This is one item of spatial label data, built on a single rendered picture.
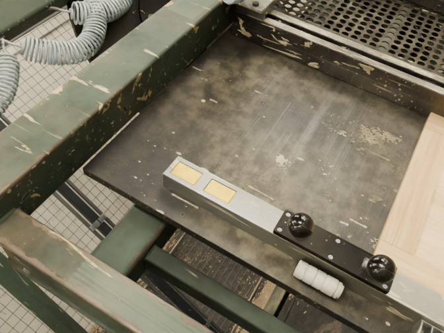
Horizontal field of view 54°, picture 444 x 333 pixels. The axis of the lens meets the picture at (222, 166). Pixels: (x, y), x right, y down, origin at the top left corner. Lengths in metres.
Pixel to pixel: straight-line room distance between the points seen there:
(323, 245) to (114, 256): 0.35
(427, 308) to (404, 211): 0.19
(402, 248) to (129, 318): 0.47
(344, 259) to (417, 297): 0.12
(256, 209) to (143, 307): 0.25
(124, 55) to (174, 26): 0.14
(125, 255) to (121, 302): 0.14
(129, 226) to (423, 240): 0.52
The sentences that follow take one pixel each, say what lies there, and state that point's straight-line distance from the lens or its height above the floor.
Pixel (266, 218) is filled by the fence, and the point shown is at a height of 1.50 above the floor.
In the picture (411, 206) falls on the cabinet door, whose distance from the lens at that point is 0.88.
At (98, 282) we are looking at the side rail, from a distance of 0.68.
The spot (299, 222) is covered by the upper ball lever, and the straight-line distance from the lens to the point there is 0.61.
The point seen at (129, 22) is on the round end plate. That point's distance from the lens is 1.51.
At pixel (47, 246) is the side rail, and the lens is 0.72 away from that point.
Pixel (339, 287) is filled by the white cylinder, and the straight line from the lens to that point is 0.73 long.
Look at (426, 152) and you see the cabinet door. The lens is 0.98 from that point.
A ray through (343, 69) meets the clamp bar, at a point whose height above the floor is 1.52.
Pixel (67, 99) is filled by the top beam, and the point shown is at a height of 1.86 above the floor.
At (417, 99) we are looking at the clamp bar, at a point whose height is 1.38.
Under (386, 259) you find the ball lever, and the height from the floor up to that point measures 1.43.
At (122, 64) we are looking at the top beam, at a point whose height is 1.85.
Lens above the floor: 1.82
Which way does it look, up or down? 16 degrees down
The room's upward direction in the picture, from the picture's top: 41 degrees counter-clockwise
